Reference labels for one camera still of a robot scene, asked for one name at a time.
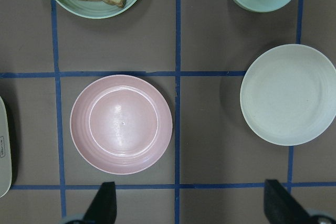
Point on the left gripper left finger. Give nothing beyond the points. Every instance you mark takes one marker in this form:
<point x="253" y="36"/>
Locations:
<point x="103" y="208"/>

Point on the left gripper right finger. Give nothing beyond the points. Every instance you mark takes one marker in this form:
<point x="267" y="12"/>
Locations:
<point x="280" y="206"/>

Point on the green plate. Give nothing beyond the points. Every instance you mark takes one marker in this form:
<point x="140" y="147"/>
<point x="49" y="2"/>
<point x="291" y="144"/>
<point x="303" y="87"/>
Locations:
<point x="94" y="10"/>

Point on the pink plate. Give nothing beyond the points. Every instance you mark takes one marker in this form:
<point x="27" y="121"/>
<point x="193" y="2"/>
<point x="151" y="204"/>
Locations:
<point x="121" y="124"/>

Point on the cream white plate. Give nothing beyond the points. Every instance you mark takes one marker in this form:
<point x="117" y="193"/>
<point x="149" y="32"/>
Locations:
<point x="287" y="96"/>

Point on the white toaster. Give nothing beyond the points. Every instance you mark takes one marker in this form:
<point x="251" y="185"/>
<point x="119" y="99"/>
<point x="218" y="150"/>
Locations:
<point x="6" y="159"/>

